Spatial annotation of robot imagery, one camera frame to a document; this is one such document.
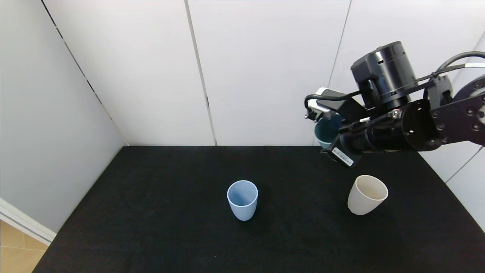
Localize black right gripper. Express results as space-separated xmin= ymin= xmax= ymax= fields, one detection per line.
xmin=320 ymin=133 xmax=367 ymax=168

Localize teal plastic cup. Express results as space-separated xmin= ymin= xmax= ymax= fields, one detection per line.
xmin=314 ymin=115 xmax=346 ymax=149

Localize beige plastic cup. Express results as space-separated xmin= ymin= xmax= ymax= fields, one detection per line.
xmin=347 ymin=175 xmax=389 ymax=216

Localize light blue plastic cup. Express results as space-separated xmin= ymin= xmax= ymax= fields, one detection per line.
xmin=227 ymin=180 xmax=258 ymax=221

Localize white baseboard strip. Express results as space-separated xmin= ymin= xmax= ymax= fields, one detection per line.
xmin=0 ymin=197 xmax=57 ymax=245

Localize thin black camera cable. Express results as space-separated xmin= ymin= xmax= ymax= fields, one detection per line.
xmin=304 ymin=91 xmax=361 ymax=111

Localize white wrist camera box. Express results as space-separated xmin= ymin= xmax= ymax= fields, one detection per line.
xmin=305 ymin=87 xmax=364 ymax=122

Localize black cable with white label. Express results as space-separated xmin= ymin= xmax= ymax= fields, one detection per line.
xmin=417 ymin=51 xmax=485 ymax=83

